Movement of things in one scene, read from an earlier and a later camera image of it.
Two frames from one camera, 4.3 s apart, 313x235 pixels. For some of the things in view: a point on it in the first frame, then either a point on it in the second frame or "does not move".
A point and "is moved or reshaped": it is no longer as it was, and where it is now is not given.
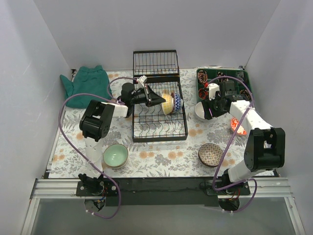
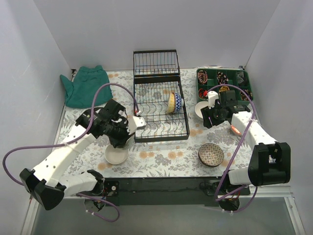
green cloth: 93,80 does not move
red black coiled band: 202,76 does not move
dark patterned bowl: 210,154 does not move
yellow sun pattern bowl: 167,106 is moved or reshaped
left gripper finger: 154,97 to 116,141
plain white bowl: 199,110 does not move
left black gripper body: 148,96 to 121,138
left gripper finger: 152,102 to 123,140
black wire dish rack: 161,68 does not move
